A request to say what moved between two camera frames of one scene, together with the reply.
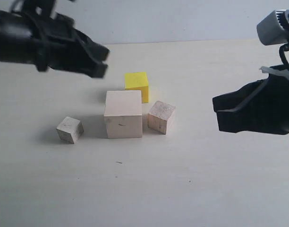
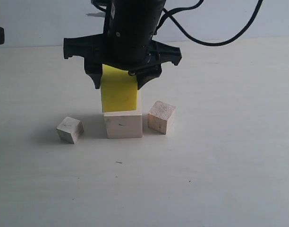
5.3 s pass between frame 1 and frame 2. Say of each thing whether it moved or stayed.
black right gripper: moved
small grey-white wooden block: stayed
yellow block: moved
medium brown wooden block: stayed
